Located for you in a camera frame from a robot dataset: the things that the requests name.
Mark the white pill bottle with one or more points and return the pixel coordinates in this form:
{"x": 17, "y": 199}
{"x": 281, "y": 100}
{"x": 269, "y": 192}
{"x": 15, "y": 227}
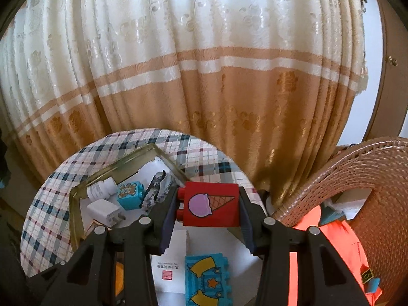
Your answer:
{"x": 102, "y": 189}

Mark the plaid tablecloth round table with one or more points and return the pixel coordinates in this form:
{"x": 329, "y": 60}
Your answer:
{"x": 47, "y": 213}

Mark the brown wooden door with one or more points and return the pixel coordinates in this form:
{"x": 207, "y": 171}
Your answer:
{"x": 392, "y": 86}

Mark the orange toy block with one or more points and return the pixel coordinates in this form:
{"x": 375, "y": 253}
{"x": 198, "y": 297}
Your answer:
{"x": 119, "y": 277}

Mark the white charger plug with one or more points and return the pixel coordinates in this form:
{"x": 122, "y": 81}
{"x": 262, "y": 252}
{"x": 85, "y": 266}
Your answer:
{"x": 103, "y": 212}

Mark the small teal toy block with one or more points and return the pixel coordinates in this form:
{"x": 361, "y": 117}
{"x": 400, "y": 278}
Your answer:
{"x": 130, "y": 197}

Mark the orange cloth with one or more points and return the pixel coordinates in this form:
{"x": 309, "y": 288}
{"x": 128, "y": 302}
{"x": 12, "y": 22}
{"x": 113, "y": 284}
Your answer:
{"x": 338, "y": 261}

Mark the cream and tan floral curtain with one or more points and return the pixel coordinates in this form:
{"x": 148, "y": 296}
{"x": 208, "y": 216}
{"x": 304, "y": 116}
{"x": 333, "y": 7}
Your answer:
{"x": 191, "y": 70}

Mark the white card box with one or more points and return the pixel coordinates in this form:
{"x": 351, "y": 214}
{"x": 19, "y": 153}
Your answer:
{"x": 169, "y": 271}

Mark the red toy block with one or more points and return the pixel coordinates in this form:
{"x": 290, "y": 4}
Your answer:
{"x": 220, "y": 216}

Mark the grey rock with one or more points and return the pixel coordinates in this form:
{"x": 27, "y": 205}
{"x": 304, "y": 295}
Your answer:
{"x": 153, "y": 191}

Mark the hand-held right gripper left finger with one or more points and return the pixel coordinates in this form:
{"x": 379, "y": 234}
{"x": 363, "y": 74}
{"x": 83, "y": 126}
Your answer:
{"x": 167, "y": 229}

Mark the blue fabric tag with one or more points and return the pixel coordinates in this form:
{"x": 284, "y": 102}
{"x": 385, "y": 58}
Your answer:
{"x": 371, "y": 282}

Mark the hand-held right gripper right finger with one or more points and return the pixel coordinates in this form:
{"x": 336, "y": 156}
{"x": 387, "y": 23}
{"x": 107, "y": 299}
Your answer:
{"x": 247, "y": 229}

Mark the wicker chair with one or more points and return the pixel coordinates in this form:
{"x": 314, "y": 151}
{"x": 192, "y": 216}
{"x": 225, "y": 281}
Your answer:
{"x": 366, "y": 165}

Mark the large blue printed toy block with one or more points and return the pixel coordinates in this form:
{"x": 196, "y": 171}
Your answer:
{"x": 207, "y": 280}

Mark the dark cloth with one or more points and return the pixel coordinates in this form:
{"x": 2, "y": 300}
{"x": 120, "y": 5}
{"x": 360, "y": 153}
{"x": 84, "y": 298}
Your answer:
{"x": 3, "y": 162}

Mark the teal plastic item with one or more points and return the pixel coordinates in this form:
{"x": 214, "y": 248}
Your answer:
{"x": 331, "y": 215}

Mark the white paper liner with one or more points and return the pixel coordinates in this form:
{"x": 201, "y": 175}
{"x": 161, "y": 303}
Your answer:
{"x": 245, "y": 280}

